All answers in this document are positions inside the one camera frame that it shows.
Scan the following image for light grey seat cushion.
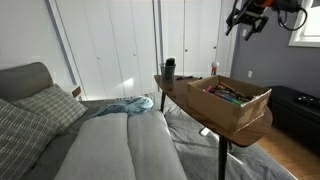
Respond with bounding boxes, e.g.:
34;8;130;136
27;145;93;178
127;110;188;180
54;112;136;180

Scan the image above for white window frame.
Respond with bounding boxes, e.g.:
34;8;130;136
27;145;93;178
288;0;320;48

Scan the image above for open cardboard box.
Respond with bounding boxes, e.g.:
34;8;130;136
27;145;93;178
186;74;272;134

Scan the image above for grey rug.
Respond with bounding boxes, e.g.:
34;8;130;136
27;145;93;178
146;91;298;180

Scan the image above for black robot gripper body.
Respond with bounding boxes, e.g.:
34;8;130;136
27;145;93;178
237;0;270;25

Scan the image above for plaid grey pillow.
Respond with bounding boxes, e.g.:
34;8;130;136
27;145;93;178
11;83;88;134

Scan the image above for black pen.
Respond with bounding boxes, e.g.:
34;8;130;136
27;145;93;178
175;75;195;81

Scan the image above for glue bottle with orange cap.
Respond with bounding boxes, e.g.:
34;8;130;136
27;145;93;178
210;60;220;77

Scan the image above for blue marker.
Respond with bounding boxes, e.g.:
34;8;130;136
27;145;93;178
218;94;236;103

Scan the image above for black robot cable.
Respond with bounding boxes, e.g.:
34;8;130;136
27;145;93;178
275;5;309;32

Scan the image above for dash patterned grey pillow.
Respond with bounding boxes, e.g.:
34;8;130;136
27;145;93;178
0;98;60;180

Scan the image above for green marker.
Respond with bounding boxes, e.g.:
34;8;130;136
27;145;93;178
230;97;244;106

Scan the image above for oval wooden table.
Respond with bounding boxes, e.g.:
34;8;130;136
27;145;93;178
153;74;274;180

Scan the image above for grey sofa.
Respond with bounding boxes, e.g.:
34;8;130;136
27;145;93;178
0;61;188;180

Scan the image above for light blue cloth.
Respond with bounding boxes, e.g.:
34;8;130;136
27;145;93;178
89;95;155;118

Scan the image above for small white floor object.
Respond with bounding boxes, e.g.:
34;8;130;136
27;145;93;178
199;126;212;137

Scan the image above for transparent grey penholder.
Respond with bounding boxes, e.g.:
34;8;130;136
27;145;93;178
159;63;177;84

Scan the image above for white closet doors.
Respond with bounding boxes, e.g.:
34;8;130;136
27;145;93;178
160;0;223;78
54;0;158;100

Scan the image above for black media console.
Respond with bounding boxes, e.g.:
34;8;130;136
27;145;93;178
266;85;320;155

